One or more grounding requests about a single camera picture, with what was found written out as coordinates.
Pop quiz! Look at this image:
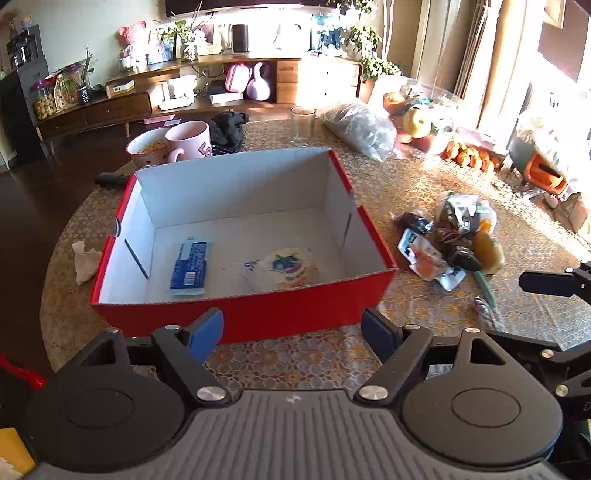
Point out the floral lace covered desktop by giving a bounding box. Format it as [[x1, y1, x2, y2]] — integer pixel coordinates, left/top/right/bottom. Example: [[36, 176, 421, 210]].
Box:
[[39, 108, 591, 398]]

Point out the yellow board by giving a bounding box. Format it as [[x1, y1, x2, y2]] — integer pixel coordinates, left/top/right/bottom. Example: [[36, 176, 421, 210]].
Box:
[[0, 427, 37, 476]]

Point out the red stool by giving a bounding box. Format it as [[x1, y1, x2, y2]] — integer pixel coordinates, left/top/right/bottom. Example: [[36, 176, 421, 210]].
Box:
[[0, 353, 47, 393]]

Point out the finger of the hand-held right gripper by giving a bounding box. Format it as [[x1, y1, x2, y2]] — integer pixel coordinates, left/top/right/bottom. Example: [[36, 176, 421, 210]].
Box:
[[485, 331, 591, 407], [519, 261, 591, 305]]

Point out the purple plastic jug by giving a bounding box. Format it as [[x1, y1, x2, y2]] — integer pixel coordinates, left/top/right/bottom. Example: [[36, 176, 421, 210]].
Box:
[[246, 62, 273, 101]]

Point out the snack jar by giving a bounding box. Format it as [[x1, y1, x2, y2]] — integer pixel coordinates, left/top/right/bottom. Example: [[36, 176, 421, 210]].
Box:
[[30, 78, 58, 121]]

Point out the yellow pear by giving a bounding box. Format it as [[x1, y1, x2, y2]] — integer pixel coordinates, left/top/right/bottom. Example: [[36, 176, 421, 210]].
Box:
[[403, 105, 432, 138]]

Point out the red cardboard box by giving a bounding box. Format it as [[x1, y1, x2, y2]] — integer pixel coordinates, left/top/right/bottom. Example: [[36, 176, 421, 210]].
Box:
[[90, 147, 398, 344]]

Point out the blue figurine picture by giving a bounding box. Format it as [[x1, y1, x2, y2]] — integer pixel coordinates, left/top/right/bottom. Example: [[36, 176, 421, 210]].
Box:
[[311, 13, 342, 52]]

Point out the coffee machine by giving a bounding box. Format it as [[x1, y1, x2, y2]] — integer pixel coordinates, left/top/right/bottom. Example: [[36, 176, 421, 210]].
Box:
[[7, 28, 42, 68]]

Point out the white router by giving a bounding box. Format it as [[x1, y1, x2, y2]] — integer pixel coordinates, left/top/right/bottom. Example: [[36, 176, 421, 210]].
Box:
[[159, 76, 197, 112]]

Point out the photo frame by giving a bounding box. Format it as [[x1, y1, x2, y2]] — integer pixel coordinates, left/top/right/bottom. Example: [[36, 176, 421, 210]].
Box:
[[196, 23, 222, 56]]

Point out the dark cloth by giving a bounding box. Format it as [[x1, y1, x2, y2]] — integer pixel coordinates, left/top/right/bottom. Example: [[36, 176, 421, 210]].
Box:
[[209, 111, 250, 153]]

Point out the clear wrapper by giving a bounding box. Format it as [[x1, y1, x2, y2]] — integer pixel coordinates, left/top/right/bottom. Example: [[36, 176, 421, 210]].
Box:
[[471, 295, 509, 330]]

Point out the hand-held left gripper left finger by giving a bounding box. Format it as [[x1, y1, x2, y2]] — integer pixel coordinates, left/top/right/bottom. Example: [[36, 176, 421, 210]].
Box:
[[81, 308, 228, 408]]

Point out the clear-wrapped black snack packet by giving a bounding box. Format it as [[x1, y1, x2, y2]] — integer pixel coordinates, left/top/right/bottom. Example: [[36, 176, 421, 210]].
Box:
[[394, 211, 435, 236]]

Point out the grass plant in vase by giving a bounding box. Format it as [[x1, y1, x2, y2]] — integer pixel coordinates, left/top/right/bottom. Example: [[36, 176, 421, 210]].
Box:
[[157, 2, 215, 63]]

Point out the round yoghurt lid packet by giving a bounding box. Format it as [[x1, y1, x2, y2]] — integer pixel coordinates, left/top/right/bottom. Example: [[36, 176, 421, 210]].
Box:
[[244, 247, 319, 292]]

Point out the pink mug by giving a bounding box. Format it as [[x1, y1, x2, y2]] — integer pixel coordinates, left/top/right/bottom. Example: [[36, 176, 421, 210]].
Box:
[[165, 121, 213, 163]]

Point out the green stick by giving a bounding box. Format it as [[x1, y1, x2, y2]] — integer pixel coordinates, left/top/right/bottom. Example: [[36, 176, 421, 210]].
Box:
[[471, 270, 498, 311]]

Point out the black speaker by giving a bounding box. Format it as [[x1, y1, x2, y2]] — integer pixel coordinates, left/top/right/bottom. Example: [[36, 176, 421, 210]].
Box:
[[231, 24, 250, 54]]

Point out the wooden TV cabinet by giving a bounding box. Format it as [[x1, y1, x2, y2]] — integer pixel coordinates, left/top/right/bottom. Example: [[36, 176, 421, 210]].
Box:
[[34, 55, 363, 139]]

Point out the white dotted bowl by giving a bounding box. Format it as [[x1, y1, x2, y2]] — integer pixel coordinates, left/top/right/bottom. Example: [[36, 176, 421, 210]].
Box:
[[126, 128, 171, 168]]

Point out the blue white snack packet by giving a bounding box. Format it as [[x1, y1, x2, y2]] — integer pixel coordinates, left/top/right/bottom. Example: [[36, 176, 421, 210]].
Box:
[[473, 199, 498, 234]]

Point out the crumpled white tissue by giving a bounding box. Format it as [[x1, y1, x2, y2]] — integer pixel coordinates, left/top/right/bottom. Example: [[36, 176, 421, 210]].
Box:
[[71, 240, 102, 285]]

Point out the clear plastic fruit container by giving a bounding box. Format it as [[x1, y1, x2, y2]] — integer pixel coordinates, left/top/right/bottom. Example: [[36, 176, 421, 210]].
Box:
[[381, 83, 460, 145]]

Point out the white orange snack packet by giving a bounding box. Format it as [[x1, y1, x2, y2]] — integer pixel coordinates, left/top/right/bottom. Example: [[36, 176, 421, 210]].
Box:
[[398, 228, 467, 291]]

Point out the black tall cabinet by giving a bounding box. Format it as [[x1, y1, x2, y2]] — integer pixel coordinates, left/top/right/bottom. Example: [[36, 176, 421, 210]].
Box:
[[0, 25, 49, 162]]

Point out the television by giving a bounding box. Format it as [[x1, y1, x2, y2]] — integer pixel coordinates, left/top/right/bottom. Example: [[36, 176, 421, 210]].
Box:
[[164, 0, 352, 17]]

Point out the clear plastic bag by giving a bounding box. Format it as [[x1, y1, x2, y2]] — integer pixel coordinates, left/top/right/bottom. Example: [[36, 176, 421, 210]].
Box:
[[318, 102, 398, 162]]

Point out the yellow pastry packet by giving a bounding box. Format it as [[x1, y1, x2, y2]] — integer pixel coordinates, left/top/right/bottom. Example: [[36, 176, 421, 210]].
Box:
[[471, 229, 505, 276]]

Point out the small potted plant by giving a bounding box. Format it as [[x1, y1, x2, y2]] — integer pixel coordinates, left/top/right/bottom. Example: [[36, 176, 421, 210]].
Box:
[[58, 44, 98, 106]]

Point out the pink lunch bag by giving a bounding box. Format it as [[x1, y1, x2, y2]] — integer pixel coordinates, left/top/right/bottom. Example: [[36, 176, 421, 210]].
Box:
[[224, 62, 250, 95]]

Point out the orange grey stool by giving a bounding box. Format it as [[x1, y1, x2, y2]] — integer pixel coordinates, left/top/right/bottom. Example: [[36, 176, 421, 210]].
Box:
[[505, 111, 591, 197]]

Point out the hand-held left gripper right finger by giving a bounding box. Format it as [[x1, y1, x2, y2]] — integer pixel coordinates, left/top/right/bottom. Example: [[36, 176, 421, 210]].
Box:
[[355, 308, 509, 407]]

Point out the pink plush toy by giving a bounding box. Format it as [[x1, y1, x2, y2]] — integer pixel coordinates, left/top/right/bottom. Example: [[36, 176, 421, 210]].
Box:
[[117, 21, 153, 70]]

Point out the clear drinking glass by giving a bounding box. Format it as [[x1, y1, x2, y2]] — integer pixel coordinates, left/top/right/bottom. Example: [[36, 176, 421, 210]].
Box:
[[290, 106, 317, 147]]

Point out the pile of tangerines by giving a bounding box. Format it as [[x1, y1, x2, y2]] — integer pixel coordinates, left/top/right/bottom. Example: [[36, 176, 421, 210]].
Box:
[[441, 141, 504, 172]]

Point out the indoor tree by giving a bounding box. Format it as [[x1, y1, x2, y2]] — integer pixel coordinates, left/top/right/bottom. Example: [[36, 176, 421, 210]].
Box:
[[330, 0, 402, 102]]

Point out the glossy black snack packet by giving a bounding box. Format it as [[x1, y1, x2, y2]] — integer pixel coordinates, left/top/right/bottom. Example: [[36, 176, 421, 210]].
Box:
[[443, 244, 483, 273]]

